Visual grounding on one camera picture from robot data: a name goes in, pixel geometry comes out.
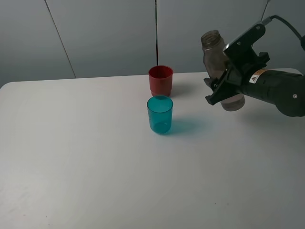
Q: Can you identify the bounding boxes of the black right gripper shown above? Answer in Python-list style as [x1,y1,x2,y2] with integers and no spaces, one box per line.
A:
[204,52,270,105]

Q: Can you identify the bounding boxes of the smoky transparent water bottle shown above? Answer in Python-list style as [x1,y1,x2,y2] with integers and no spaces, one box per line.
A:
[201,30,245,112]

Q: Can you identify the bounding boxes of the teal transparent plastic cup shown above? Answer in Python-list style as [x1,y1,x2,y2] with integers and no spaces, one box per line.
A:
[147,95,173,134]

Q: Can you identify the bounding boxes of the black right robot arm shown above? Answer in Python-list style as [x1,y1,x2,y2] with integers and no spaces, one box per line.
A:
[204,36,305,117]

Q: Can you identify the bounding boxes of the red plastic cup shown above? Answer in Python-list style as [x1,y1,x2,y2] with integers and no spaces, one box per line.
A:
[149,65,173,97]

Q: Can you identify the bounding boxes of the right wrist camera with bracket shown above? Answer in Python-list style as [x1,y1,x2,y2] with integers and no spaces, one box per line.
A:
[224,22,270,75]

